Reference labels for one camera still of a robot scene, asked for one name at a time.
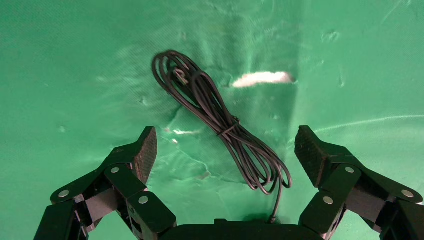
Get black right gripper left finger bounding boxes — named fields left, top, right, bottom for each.
left=33, top=126, right=177, bottom=240

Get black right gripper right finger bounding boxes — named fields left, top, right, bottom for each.
left=294, top=125, right=424, bottom=240

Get black cable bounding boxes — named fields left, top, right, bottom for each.
left=151, top=49, right=326, bottom=240

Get green table cloth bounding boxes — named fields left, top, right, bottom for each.
left=0, top=0, right=424, bottom=240

